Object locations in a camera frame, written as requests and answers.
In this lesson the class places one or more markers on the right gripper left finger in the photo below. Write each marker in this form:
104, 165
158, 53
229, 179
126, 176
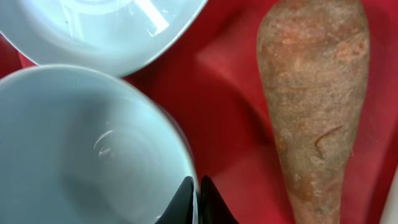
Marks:
180, 208

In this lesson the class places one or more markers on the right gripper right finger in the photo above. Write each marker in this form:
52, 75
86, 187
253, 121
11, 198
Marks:
213, 208

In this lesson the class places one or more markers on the light blue bowl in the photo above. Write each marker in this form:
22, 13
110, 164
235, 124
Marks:
80, 146

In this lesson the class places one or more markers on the red serving tray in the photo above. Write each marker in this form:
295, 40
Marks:
209, 83

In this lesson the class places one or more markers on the white plastic spoon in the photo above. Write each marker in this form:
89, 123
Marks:
390, 212

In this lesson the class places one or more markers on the light blue plate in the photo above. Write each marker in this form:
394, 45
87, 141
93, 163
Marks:
117, 37

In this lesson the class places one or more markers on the brown carrot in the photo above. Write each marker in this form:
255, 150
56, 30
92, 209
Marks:
313, 58

